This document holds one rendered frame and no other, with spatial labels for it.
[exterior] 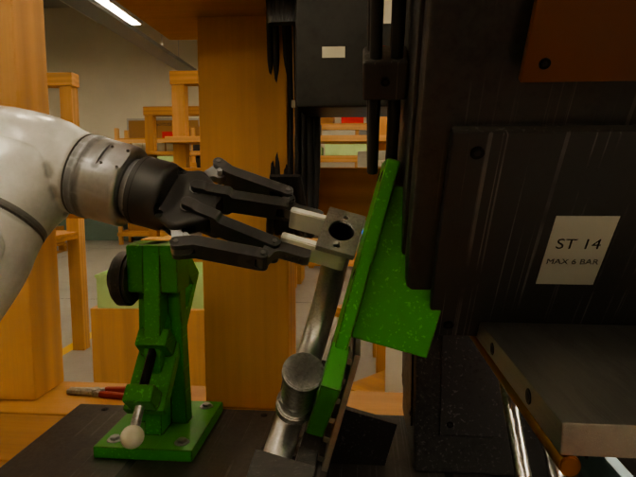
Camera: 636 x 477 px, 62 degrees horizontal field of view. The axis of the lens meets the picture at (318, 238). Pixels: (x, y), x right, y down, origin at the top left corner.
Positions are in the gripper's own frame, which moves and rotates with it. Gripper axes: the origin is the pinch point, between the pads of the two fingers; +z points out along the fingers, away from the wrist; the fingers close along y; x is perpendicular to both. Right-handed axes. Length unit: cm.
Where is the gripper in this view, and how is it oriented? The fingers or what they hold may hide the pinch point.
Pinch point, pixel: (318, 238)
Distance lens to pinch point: 56.1
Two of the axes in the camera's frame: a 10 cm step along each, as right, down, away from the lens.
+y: 2.4, -7.6, 6.1
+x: -1.2, 6.0, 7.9
